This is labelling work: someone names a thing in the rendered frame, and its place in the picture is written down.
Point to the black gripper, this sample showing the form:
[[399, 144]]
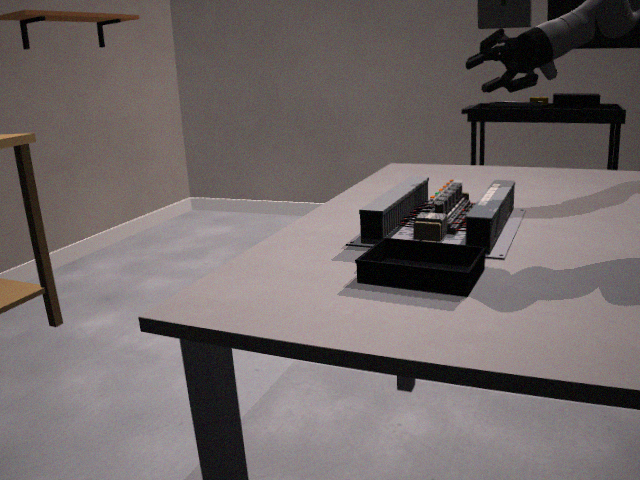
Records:
[[528, 51]]

